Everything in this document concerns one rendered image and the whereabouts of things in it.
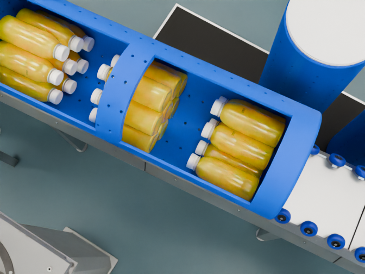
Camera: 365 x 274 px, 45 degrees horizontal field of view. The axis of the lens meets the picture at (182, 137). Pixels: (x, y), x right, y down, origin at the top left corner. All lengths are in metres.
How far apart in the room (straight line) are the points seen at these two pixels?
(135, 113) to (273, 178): 0.36
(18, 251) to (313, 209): 0.76
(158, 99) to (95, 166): 1.24
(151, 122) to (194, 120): 0.21
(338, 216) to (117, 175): 1.24
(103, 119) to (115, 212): 1.20
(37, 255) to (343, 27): 0.99
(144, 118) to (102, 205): 1.18
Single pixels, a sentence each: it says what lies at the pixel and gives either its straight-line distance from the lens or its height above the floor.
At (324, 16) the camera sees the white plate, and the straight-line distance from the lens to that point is 1.33.
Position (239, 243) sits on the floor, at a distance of 2.16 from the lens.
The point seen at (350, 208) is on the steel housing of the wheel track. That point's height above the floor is 0.93.
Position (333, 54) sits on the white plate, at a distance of 1.29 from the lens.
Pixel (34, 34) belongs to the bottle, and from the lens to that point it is 1.18.
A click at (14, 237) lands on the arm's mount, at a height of 1.08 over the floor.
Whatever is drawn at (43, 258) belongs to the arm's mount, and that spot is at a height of 1.08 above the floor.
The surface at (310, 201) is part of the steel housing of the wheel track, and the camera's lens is 1.27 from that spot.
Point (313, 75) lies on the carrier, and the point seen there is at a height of 0.95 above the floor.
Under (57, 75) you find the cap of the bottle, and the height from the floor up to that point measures 1.12.
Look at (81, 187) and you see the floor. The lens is 2.25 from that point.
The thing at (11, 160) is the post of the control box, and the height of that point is 0.07.
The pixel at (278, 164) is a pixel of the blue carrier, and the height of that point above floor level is 1.23.
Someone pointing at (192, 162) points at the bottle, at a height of 1.06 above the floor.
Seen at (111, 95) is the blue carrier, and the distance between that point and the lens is 1.01.
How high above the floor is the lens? 2.15
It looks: 75 degrees down
